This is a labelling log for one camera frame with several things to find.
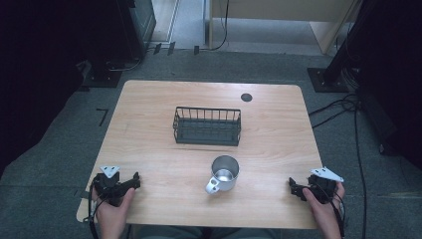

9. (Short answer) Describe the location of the black floor cable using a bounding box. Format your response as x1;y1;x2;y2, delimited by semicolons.
311;107;356;129
308;93;360;118

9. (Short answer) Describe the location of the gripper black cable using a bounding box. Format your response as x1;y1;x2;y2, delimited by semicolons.
83;180;102;239
326;188;347;239

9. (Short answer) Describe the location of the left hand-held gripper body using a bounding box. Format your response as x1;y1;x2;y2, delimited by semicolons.
92;164;133;207

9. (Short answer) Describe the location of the dark curtain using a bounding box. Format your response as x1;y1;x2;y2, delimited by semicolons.
344;0;422;170
0;0;101;177

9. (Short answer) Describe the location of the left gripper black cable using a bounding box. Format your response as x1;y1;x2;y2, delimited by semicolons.
83;180;102;239

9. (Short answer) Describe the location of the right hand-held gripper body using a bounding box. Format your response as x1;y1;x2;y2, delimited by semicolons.
307;166;345;204

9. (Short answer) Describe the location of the black wire basket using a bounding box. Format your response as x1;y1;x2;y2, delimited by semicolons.
172;106;243;147

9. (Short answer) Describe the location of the silver metal cup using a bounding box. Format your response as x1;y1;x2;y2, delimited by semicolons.
204;154;241;196

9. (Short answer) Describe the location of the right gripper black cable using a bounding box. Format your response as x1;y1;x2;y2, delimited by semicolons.
326;188;347;239

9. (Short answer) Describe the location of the person's left hand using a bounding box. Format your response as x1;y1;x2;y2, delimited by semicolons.
94;186;137;233

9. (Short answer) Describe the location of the black metal stand base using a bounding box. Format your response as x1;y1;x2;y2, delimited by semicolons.
79;59;123;90
307;67;351;94

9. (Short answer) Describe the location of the black hanging cable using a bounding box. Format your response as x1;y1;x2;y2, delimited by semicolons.
210;0;231;52

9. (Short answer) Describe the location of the light wooden desk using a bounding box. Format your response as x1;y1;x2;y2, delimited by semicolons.
208;0;362;56

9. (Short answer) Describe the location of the dark cabinet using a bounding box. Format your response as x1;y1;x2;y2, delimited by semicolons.
113;0;157;63

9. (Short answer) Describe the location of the person's right hand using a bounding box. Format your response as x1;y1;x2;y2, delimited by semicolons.
302;181;346;232

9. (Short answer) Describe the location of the black angled floor tape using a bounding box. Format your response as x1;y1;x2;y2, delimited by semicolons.
96;108;109;127

